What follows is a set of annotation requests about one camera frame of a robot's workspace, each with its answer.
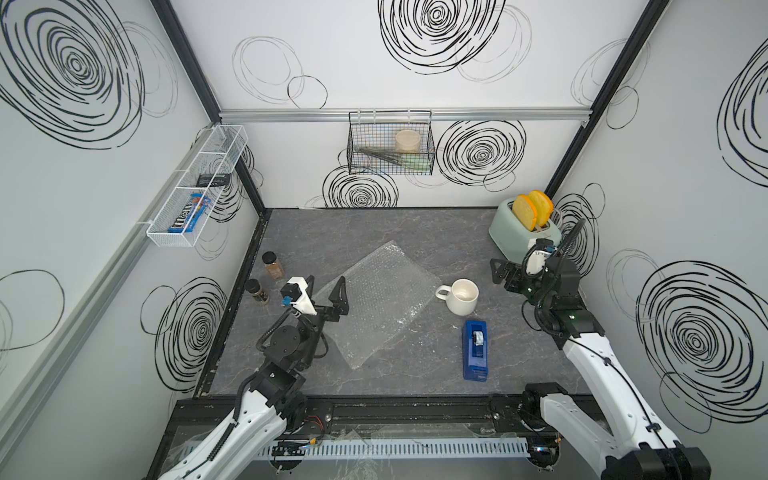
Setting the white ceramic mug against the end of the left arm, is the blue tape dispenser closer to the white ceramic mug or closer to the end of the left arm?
the white ceramic mug

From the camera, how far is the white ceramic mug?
89 cm

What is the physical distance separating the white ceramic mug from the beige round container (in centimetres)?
44

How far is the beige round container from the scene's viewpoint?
908mm

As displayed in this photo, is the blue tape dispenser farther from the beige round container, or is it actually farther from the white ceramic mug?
the beige round container
